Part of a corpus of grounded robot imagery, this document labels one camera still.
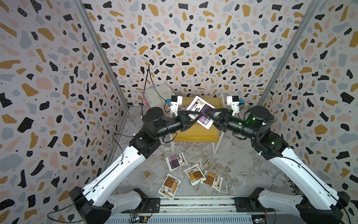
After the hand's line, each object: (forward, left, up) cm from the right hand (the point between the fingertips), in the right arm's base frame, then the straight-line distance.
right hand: (206, 115), depth 54 cm
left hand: (0, +1, 0) cm, 1 cm away
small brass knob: (-8, +32, -44) cm, 55 cm away
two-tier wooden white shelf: (+13, +2, -31) cm, 34 cm away
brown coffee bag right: (-11, -7, -44) cm, 45 cm away
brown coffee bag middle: (-8, +3, -43) cm, 44 cm away
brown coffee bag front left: (-15, +18, -44) cm, 49 cm away
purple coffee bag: (+1, +16, -45) cm, 48 cm away
